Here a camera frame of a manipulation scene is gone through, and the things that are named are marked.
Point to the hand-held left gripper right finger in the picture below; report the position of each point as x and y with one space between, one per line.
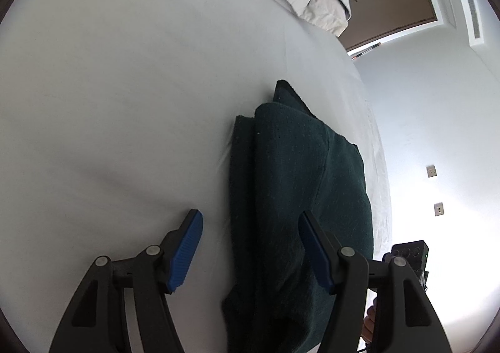
316 255

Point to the brown door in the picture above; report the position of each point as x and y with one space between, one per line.
390 5

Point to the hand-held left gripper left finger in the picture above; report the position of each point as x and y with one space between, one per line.
185 251

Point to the person's right hand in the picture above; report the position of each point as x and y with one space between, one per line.
369 323

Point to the dark green sweater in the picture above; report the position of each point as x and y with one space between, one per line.
289 165

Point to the wall socket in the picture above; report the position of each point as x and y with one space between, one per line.
431 171
438 208

